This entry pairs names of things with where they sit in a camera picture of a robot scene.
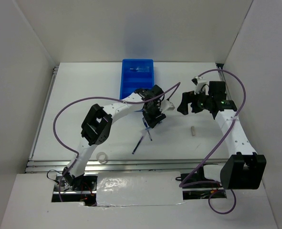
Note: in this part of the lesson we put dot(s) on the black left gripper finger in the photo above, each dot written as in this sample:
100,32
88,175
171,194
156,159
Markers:
159,119
150,121

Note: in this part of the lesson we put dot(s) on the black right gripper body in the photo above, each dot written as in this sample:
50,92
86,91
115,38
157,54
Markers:
202,98

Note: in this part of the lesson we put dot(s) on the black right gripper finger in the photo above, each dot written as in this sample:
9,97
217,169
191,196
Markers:
195,108
185,100

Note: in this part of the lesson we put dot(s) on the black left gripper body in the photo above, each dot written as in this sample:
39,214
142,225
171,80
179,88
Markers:
154,110

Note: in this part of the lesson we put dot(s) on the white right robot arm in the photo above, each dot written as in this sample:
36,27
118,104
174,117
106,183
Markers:
245,167

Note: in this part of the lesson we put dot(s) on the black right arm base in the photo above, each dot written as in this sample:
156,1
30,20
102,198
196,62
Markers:
203,189

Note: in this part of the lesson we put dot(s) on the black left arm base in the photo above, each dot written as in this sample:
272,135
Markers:
83,191

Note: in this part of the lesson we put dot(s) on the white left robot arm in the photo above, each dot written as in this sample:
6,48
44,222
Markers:
97,125

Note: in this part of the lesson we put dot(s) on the blue capped ballpoint pen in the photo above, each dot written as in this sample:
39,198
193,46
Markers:
147,128

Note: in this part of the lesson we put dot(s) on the white eraser block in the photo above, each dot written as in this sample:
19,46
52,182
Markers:
193,131

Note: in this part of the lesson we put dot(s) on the dark blue gel pen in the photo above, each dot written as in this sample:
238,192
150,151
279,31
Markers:
144,134

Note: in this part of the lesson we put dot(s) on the blue compartment storage bin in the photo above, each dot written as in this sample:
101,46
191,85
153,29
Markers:
130,81

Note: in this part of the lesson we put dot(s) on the clear tape roll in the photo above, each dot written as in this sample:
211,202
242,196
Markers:
102,158

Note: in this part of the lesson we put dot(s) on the white front cover board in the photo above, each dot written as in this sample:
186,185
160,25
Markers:
134,189

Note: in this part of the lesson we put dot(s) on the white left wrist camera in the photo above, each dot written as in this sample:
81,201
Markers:
166,105

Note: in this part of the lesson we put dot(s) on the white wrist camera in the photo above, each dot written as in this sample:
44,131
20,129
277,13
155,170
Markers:
166,105
200,83

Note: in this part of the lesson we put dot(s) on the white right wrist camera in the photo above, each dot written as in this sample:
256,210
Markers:
200,83

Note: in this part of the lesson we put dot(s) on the aluminium table frame rail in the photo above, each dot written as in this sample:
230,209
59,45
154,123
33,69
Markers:
76,87

